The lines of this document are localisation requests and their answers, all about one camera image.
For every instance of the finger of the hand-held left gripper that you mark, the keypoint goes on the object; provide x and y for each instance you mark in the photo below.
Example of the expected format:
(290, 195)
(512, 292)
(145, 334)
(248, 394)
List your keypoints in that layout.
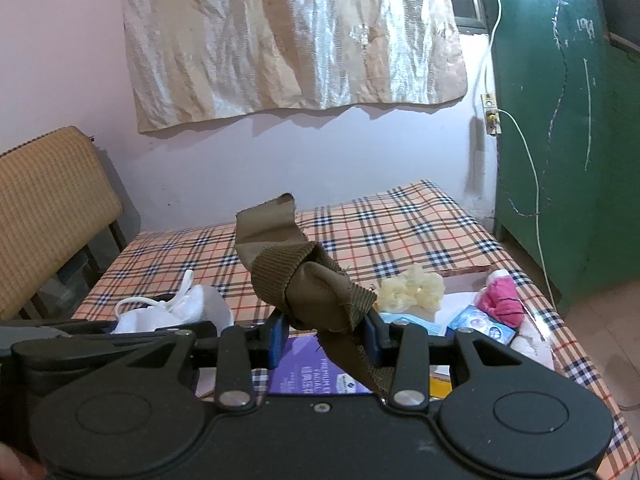
(200, 329)

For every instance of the wall socket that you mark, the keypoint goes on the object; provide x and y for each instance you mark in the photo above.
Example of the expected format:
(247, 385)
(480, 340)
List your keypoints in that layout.
(487, 110)

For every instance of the blue tissue pack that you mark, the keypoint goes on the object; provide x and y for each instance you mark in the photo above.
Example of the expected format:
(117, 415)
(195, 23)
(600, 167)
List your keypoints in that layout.
(475, 322)

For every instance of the pink sock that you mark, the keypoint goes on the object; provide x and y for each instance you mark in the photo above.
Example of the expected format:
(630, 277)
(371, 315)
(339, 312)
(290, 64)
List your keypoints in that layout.
(495, 295)

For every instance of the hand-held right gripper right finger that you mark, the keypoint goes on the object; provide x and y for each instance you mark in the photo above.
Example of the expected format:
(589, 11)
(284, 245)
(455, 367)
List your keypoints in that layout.
(372, 337)

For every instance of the green door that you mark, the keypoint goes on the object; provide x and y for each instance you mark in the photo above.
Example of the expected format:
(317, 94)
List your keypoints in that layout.
(575, 160)

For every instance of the olive green cloth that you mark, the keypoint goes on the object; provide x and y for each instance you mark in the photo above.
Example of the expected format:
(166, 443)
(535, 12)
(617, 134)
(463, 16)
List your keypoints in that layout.
(310, 280)

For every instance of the cream crinkled curtain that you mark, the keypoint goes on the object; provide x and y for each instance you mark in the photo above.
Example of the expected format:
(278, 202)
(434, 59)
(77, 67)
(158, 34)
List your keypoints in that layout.
(275, 35)

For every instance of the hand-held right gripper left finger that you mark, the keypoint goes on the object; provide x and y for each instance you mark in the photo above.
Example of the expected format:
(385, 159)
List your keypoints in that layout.
(277, 345)

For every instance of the pale yellow sock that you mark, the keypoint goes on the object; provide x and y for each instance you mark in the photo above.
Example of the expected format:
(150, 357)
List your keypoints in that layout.
(410, 287)

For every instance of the orange white tissue pack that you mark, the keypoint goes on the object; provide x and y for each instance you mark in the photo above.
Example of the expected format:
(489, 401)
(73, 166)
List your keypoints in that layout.
(440, 387)

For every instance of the white respirator mask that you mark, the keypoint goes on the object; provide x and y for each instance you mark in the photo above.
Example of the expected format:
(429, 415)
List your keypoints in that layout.
(200, 305)

